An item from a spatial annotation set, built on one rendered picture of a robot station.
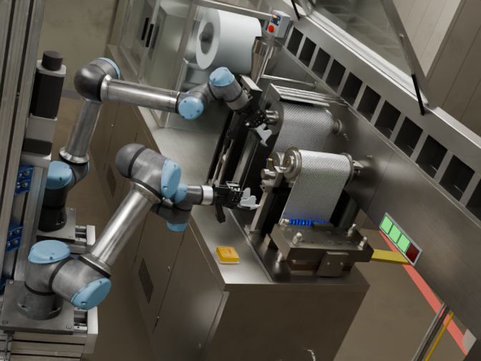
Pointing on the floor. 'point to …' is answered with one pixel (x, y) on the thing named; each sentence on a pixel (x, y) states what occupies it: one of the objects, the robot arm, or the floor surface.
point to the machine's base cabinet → (209, 282)
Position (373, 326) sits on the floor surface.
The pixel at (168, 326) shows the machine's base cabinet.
